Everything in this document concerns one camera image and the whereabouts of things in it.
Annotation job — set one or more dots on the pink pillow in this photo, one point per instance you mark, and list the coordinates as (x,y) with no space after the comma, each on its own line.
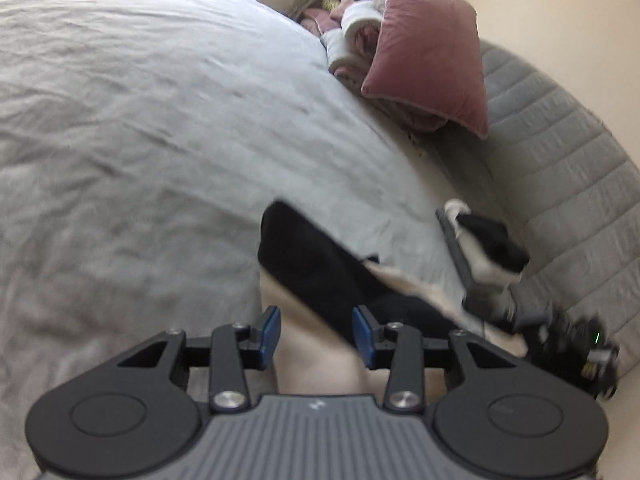
(425,45)

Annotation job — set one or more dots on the beige printed shirt black sleeves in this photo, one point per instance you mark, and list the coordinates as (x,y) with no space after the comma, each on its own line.
(310,260)

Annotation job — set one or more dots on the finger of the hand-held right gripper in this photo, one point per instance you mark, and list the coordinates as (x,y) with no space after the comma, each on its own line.
(490,305)

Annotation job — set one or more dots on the folded grey pink quilt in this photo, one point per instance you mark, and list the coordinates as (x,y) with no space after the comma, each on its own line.
(350,45)

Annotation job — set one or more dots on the grey quilted headboard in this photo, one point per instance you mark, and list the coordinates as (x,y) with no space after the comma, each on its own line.
(560,160)

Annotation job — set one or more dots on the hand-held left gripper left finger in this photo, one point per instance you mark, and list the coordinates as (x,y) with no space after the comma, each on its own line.
(270,335)

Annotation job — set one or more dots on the white folded garment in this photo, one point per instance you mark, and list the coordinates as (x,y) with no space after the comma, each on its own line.
(482,265)

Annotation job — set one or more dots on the bed with grey sheet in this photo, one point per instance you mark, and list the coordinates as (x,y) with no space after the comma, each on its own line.
(150,135)

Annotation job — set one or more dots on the yellow-green cloth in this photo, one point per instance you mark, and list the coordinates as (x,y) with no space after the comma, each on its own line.
(331,2)

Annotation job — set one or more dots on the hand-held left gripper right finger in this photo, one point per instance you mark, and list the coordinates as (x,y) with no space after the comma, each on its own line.
(362,335)

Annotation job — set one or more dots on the grey folded garment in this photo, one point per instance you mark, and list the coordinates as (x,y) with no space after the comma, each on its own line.
(455,255)

